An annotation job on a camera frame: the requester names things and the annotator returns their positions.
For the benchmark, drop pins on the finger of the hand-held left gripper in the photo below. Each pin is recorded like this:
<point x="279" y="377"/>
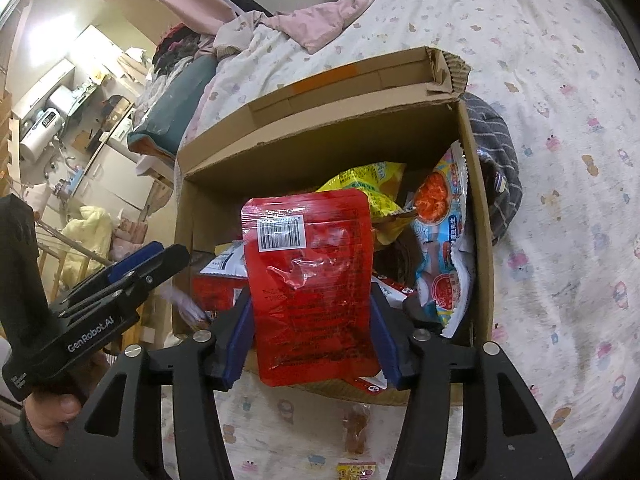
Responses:
<point x="160" y="272"/>
<point x="125" y="265"/>

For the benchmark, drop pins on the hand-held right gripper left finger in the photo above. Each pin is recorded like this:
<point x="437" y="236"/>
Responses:
<point x="240" y="345"/>

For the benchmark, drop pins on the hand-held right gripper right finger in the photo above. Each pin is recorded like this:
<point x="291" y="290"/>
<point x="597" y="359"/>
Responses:
<point x="389" y="345"/>

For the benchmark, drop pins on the white red-edged snack packet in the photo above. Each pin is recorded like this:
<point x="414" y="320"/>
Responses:
<point x="215" y="290"/>

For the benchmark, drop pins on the red pouch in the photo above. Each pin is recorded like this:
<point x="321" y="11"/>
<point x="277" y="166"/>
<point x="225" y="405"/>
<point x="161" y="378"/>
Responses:
<point x="310" y="300"/>

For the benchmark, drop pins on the orange light-blue noodle packet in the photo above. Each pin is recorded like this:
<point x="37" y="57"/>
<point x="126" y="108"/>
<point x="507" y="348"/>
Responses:
<point x="440" y="195"/>

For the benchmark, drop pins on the yellow chips packet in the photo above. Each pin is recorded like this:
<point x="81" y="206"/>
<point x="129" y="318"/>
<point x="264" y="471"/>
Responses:
<point x="370" y="180"/>

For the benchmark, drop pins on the cardboard box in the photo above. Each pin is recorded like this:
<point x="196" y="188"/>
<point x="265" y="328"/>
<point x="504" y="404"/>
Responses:
<point x="320" y="125"/>

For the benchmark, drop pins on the person's left forearm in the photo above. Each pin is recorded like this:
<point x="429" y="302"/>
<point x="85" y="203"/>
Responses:
<point x="25" y="455"/>

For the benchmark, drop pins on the person's left hand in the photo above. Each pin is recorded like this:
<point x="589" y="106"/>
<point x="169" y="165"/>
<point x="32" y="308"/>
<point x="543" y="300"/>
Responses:
<point x="55" y="412"/>

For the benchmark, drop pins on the pale yellow cloth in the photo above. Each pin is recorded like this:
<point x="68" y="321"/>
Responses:
<point x="90" y="230"/>

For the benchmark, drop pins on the brown wrapped candy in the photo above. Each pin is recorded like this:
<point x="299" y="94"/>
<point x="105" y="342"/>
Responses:
<point x="357" y="430"/>

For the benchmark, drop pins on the white base cabinet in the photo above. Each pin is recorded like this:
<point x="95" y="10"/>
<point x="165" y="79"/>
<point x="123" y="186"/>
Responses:
<point x="120" y="170"/>

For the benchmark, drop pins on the white side table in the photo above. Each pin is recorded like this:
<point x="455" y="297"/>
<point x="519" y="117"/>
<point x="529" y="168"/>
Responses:
<point x="150" y="162"/>

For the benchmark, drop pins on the small pink snack packet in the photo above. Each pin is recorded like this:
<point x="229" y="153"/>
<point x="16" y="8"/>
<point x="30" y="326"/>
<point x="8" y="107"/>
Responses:
<point x="357" y="472"/>

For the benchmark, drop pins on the white water heater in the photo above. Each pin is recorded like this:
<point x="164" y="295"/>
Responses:
<point x="37" y="135"/>

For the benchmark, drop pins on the thick teal cushion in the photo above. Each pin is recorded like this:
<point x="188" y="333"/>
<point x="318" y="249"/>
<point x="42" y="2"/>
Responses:
<point x="175" y="105"/>

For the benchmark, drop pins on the grey striped cloth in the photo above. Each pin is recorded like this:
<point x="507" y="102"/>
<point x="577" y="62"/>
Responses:
<point x="500" y="160"/>

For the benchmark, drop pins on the pile of clothes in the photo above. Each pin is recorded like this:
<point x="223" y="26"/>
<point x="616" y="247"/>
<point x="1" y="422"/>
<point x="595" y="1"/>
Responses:
<point x="175" y="45"/>

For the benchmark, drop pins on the pink blanket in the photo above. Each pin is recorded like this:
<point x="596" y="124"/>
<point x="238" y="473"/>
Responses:
<point x="320" y="25"/>

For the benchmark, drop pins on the white wall cabinet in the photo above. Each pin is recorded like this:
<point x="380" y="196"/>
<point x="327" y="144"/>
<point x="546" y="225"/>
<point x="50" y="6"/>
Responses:
<point x="45" y="85"/>

